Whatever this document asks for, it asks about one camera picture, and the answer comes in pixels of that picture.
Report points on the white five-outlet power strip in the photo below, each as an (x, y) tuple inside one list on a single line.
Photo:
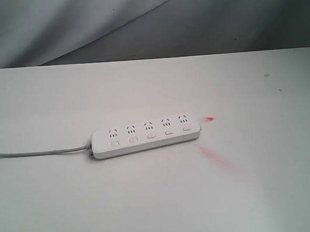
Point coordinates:
[(149, 134)]

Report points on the grey fabric backdrop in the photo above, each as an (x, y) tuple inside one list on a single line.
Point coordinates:
[(57, 32)]

